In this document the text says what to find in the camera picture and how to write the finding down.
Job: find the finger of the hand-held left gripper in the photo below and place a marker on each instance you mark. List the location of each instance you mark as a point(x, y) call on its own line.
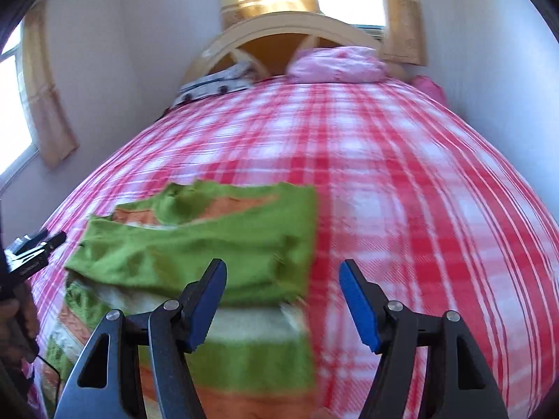
point(56, 240)

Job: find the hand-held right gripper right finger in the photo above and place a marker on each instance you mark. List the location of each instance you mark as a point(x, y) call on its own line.
point(356, 303)

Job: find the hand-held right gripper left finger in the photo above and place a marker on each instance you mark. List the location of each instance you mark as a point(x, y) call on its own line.
point(208, 301)

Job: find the green striped knit sweater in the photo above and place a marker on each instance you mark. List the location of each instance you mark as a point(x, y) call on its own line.
point(196, 244)

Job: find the person's left hand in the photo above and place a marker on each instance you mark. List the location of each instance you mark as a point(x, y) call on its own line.
point(8, 327)

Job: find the red plaid blanket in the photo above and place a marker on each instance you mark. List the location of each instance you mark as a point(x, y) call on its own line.
point(415, 192)

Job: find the side window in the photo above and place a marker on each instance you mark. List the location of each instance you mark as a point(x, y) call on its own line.
point(13, 109)

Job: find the beige side window curtain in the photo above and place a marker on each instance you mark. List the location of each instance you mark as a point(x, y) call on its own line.
point(46, 96)

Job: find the white blue patterned pillow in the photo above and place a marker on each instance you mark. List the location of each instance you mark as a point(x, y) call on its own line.
point(214, 84)

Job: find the pink cloth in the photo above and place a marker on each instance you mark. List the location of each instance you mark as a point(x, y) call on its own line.
point(430, 88)

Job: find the pink pillow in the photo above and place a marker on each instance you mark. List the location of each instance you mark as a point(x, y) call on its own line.
point(336, 64)

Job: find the cream arched headboard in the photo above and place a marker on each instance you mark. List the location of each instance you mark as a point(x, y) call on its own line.
point(279, 24)

